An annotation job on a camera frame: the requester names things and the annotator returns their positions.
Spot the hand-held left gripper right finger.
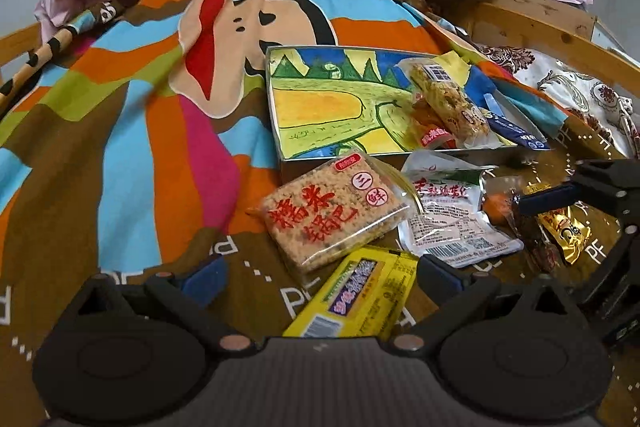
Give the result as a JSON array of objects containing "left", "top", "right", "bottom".
[{"left": 389, "top": 255, "right": 581, "bottom": 355}]

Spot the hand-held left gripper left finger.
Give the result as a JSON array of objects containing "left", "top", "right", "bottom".
[{"left": 67, "top": 255, "right": 258, "bottom": 355}]

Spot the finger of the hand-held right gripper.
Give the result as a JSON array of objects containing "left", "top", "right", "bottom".
[
  {"left": 580, "top": 222, "right": 640, "bottom": 305},
  {"left": 519, "top": 159, "right": 640, "bottom": 220}
]

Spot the gold snack packet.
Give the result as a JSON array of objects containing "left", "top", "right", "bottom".
[{"left": 537, "top": 207, "right": 592, "bottom": 265}]

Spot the clear barcode snack packet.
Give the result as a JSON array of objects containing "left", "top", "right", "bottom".
[{"left": 397, "top": 209, "right": 523, "bottom": 269}]

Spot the dark red snack packet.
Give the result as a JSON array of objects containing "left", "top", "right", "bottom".
[{"left": 505, "top": 189, "right": 566, "bottom": 275}]

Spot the orange round snack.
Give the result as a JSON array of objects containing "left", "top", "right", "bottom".
[{"left": 481, "top": 191, "right": 518, "bottom": 227}]

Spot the long blue sachet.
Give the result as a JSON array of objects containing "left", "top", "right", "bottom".
[{"left": 482, "top": 92, "right": 551, "bottom": 151}]

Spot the white green snack packet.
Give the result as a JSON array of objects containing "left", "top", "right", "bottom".
[{"left": 402, "top": 151, "right": 498, "bottom": 215}]

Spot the yellow snack packet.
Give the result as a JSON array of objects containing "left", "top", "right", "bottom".
[{"left": 282, "top": 244, "right": 418, "bottom": 340}]

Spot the square rice cracker packet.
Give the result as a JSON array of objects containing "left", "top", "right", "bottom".
[{"left": 247, "top": 149, "right": 421, "bottom": 285}]

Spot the orange chicken snack packet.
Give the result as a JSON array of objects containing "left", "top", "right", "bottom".
[{"left": 410, "top": 99, "right": 458, "bottom": 150}]

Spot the clear nut bar packet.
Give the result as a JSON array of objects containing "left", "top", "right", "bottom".
[{"left": 397, "top": 59, "right": 491, "bottom": 148}]

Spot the metal tin tray with painting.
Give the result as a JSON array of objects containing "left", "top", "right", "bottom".
[{"left": 264, "top": 46, "right": 553, "bottom": 180}]

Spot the floral quilt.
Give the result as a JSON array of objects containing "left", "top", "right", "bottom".
[{"left": 475, "top": 44, "right": 640, "bottom": 158}]

